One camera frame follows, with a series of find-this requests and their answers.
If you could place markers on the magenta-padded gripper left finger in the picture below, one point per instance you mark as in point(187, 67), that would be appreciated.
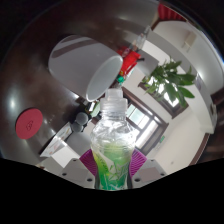
point(80, 171)

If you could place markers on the wide brown-framed window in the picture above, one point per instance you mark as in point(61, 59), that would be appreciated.
point(175, 101)

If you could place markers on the white paper booklet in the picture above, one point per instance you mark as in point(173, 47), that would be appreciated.
point(55, 143)

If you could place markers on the dark grey round object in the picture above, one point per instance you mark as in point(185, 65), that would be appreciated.
point(76, 127)
point(82, 118)

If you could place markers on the clear green-labelled drink bottle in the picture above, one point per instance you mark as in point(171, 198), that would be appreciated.
point(113, 140)

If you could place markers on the slim potted plant white pot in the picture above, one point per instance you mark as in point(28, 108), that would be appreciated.
point(170, 80)

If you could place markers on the flat round red coaster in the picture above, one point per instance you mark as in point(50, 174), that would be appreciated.
point(29, 123)

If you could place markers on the green exit sign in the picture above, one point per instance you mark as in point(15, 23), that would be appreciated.
point(162, 139)

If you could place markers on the brown wooden glazed door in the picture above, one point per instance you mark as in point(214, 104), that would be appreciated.
point(148, 128)

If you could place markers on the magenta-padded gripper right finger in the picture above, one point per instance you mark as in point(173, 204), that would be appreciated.
point(146, 170)

